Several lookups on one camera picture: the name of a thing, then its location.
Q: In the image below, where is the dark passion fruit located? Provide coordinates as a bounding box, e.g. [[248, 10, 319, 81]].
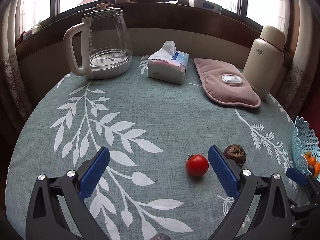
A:
[[223, 144, 246, 167], [308, 165, 315, 175]]

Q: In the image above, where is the small mandarin in basket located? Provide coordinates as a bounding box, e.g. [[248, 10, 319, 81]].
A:
[[313, 162, 320, 178]]

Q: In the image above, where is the mandarin on table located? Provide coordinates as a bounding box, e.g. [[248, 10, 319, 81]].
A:
[[307, 156, 317, 166]]

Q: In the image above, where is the small brown longan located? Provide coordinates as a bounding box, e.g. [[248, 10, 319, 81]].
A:
[[305, 151, 312, 158]]

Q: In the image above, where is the red cherry tomato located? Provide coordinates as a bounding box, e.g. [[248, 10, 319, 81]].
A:
[[186, 154, 209, 177]]

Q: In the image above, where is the light blue plastic fruit basket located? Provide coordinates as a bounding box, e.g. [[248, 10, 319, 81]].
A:
[[292, 117, 319, 176]]

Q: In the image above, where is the green leaf-pattern tablecloth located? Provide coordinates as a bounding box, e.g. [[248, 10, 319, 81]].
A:
[[6, 57, 293, 239]]

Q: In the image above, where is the pink hot water bag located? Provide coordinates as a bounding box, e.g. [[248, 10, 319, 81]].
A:
[[194, 58, 261, 108]]

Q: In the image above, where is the left beige curtain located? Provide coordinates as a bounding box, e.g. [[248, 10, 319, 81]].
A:
[[1, 0, 33, 132]]

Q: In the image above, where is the cream thermos flask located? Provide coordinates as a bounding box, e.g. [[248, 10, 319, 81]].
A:
[[242, 25, 286, 101]]

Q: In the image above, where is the tissue pack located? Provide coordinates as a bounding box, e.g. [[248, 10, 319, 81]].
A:
[[147, 41, 189, 85]]

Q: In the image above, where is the beige patterned curtain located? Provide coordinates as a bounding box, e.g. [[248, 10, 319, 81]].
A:
[[276, 0, 319, 120]]

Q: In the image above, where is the glass electric kettle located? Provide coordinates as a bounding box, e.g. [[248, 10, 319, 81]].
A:
[[63, 3, 132, 80]]

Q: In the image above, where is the white box on windowsill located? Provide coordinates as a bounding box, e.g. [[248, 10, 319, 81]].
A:
[[193, 0, 222, 14]]

